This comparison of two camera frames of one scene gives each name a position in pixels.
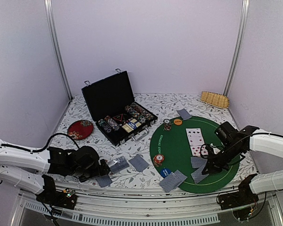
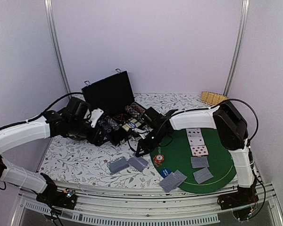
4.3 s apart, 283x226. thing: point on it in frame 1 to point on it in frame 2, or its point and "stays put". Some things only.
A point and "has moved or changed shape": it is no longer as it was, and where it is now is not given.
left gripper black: x=97 y=172 to x=98 y=141
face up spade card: x=194 y=133 stays put
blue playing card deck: x=118 y=164 stays put
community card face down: x=197 y=175 has moved or changed shape
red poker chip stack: x=158 y=160 stays put
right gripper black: x=212 y=164 to x=146 y=148
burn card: x=138 y=163 stays put
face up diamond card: x=196 y=150 stays put
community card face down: x=197 y=162 stays put
